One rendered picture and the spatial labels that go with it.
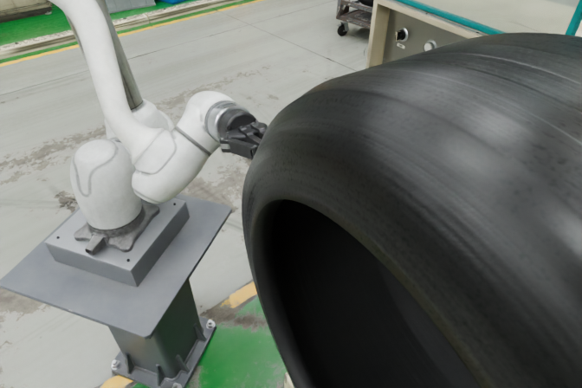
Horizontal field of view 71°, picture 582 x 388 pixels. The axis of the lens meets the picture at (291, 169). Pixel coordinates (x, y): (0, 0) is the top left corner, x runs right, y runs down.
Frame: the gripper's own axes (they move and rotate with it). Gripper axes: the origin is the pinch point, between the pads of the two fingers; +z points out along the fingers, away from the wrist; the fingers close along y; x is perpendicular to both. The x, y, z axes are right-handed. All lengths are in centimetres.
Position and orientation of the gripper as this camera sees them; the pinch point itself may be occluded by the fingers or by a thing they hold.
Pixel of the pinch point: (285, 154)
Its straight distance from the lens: 66.2
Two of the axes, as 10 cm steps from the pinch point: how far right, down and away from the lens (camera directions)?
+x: 1.4, 8.9, 4.3
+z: 5.1, 3.1, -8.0
